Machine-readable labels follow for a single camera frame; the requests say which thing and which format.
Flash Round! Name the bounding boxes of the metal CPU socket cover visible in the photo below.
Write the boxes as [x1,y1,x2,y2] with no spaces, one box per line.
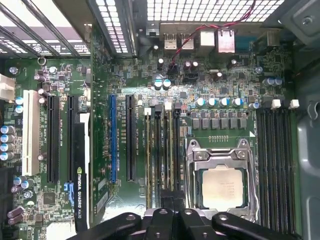
[191,146,254,215]

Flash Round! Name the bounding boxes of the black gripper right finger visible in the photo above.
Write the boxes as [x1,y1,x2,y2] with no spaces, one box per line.
[174,190,302,240]

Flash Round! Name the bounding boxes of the red black thin wire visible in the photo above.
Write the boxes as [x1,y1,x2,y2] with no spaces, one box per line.
[171,0,256,67]

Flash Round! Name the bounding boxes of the metal locking lever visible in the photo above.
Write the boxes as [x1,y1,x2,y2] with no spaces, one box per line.
[236,138,260,223]
[186,139,201,211]

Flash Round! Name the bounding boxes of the black RAM slot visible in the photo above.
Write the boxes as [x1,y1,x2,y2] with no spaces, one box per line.
[256,108,266,233]
[285,99,300,235]
[275,99,286,235]
[153,104,162,209]
[265,108,276,234]
[173,102,181,192]

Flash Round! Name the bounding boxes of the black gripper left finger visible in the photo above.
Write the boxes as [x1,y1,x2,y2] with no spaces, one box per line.
[74,189,175,240]

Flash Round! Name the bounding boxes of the black NVIDIA graphics card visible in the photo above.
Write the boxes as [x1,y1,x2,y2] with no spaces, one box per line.
[72,23,112,232]

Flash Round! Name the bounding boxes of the blue expansion slot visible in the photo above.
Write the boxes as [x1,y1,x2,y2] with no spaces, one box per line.
[109,94,118,185]

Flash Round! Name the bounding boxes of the green RAM stick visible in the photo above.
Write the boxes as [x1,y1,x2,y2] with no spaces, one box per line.
[165,102,174,191]
[144,107,152,210]

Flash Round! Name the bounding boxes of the black open PC case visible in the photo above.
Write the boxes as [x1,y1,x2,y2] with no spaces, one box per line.
[0,0,320,240]

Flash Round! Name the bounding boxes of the black expansion slot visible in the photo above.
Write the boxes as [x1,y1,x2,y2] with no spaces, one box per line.
[125,94,138,183]
[46,94,61,184]
[66,94,80,184]

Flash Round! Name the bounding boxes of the white expansion slot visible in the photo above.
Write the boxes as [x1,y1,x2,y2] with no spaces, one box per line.
[21,89,41,177]

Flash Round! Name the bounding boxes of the silver ethernet port block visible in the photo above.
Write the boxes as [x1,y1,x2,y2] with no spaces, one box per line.
[216,28,236,54]

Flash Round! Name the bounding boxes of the green motherboard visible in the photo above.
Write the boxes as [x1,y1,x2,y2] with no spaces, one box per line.
[0,23,301,240]

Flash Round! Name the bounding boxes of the silver CPU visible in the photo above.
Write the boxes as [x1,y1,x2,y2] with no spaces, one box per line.
[201,168,245,209]

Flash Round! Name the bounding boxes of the white power connector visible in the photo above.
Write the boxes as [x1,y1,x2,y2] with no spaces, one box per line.
[0,73,15,103]

